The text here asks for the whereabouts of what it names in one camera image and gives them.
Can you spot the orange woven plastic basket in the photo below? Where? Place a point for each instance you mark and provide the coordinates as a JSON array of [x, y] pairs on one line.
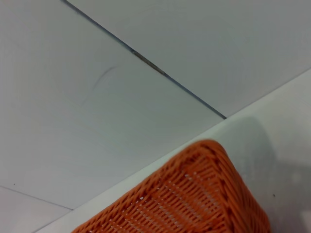
[[184, 199]]

